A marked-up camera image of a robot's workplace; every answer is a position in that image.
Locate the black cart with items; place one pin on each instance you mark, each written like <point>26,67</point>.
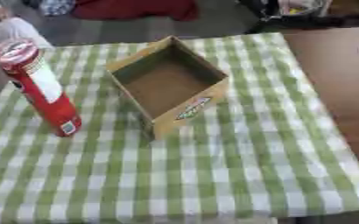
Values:
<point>300,14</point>

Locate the red cylindrical snack can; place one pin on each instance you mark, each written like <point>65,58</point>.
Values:
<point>47,96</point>

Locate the patterned bag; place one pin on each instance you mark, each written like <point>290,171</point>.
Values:
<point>56,6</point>

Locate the person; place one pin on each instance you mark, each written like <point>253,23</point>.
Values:
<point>11,30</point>

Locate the tan cardboard box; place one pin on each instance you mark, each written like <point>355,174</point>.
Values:
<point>169,84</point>

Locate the red cloth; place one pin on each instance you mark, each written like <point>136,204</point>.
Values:
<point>136,8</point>

